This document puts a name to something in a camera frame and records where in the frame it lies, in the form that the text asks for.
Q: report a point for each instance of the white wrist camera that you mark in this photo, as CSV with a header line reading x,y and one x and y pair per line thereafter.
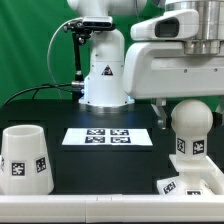
x,y
172,25

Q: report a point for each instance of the white marker sheet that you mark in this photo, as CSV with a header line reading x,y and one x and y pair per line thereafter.
x,y
107,136

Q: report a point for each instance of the white lamp bulb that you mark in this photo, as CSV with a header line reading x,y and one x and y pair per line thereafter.
x,y
191,120

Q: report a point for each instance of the camera on black stand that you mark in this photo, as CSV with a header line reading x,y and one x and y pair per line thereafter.
x,y
81,29

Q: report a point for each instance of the white lamp base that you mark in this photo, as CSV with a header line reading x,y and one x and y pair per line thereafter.
x,y
189,180

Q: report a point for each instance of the white conical lamp shade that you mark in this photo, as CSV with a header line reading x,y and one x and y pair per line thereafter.
x,y
24,162

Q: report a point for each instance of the white L-shaped table fence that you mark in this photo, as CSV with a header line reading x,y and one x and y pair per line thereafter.
x,y
116,208

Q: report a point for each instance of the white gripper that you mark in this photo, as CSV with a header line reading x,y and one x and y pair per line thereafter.
x,y
161,70

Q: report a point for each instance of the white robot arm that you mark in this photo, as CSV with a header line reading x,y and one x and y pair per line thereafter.
x,y
103,87

